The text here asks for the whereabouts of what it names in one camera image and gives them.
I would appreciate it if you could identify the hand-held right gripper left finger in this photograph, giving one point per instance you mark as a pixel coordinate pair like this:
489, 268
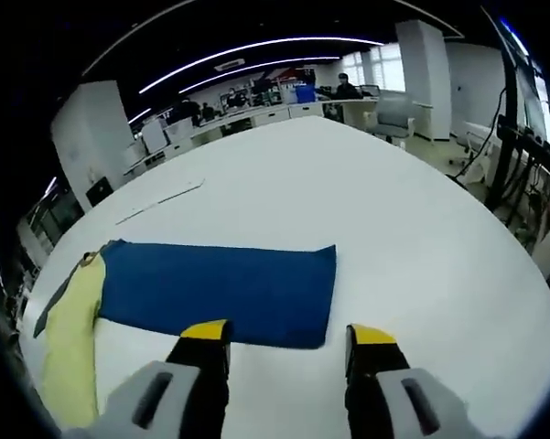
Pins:
164, 402

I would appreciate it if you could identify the black cabinet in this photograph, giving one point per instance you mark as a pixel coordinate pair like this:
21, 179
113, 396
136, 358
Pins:
98, 192

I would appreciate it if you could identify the curved white ceiling rail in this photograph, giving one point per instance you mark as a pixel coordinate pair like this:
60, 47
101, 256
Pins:
256, 10

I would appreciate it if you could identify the white counter with drawers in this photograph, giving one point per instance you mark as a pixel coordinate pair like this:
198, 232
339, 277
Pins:
265, 116

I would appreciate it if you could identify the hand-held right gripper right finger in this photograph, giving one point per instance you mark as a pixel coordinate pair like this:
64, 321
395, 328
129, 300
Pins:
380, 393

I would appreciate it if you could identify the ceiling air vent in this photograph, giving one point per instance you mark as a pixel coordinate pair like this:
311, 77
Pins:
229, 64

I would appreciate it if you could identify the blue box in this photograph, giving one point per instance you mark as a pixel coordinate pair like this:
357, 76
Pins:
305, 93

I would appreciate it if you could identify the grey office chair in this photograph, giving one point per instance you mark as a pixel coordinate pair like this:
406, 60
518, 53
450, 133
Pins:
393, 119

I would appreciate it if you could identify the white storage shelf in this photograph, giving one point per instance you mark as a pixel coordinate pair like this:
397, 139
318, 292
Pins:
261, 93

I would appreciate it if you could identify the black equipment stand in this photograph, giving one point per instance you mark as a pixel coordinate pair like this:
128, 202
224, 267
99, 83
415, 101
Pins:
510, 100

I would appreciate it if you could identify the yellow blue colour-block garment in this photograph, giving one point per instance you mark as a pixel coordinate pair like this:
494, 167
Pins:
219, 283

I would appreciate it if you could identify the white square pillar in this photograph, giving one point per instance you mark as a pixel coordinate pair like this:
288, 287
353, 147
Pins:
93, 137
423, 78

